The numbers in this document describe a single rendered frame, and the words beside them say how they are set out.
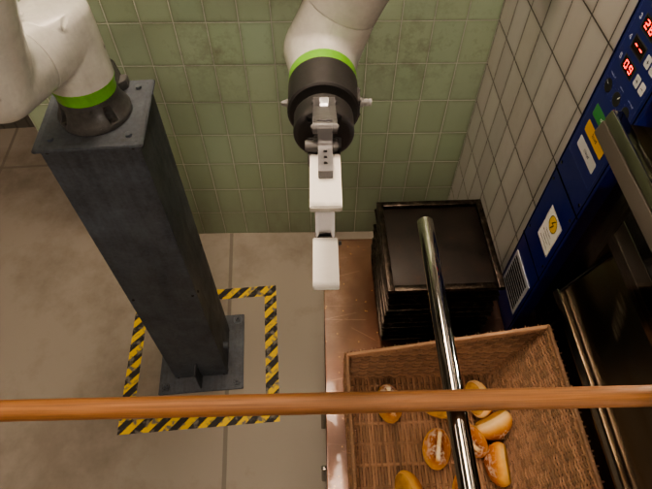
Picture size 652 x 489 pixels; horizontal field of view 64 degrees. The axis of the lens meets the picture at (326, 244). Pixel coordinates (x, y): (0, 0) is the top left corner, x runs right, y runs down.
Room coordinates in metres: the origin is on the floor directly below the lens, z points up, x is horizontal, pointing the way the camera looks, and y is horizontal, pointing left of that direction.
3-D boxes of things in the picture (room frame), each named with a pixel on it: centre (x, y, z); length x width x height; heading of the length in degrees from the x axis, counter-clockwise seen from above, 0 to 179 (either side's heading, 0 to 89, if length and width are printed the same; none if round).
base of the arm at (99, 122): (0.93, 0.49, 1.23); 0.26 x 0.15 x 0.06; 5
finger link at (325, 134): (0.37, 0.00, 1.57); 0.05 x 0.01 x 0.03; 1
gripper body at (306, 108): (0.47, 0.00, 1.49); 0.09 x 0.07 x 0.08; 1
